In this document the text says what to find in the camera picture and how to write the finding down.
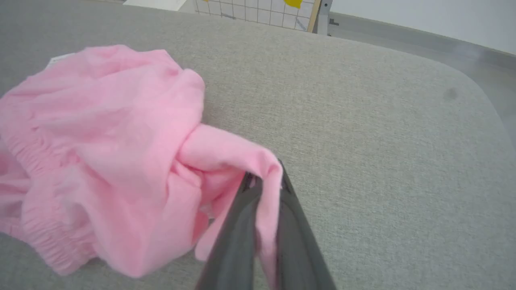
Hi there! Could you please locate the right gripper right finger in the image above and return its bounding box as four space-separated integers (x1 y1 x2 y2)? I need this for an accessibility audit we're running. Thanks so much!
276 160 337 290

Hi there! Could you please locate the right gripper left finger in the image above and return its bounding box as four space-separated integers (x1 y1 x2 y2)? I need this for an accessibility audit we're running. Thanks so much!
196 172 263 290

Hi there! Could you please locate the pink garment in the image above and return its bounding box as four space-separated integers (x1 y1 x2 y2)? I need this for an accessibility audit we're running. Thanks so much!
0 44 283 290

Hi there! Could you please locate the lemon print partition screen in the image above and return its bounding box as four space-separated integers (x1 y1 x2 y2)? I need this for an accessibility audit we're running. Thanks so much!
195 0 322 33

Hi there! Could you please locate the grey metal stand post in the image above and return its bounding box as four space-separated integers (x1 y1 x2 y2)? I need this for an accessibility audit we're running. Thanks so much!
316 0 339 37

